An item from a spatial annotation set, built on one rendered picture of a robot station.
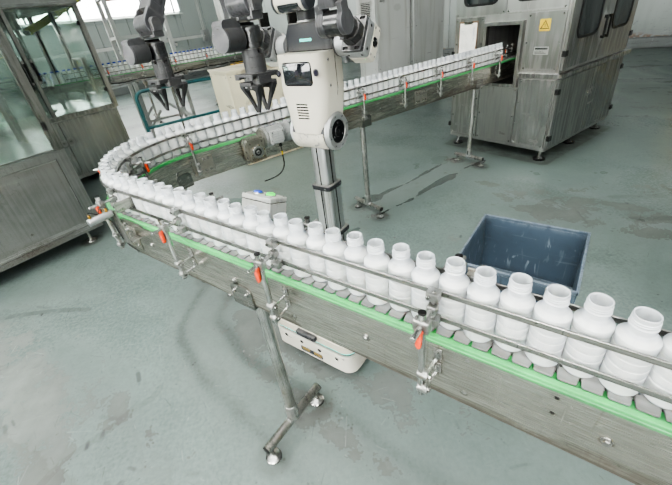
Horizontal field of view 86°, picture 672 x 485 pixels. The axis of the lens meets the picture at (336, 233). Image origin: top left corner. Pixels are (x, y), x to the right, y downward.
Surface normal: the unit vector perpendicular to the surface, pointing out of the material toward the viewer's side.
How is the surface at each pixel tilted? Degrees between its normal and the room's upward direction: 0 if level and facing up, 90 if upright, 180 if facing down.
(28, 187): 90
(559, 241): 90
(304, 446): 0
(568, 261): 90
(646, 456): 90
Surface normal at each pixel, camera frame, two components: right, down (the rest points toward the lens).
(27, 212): 0.81, 0.22
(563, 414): -0.57, 0.48
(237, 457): -0.11, -0.85
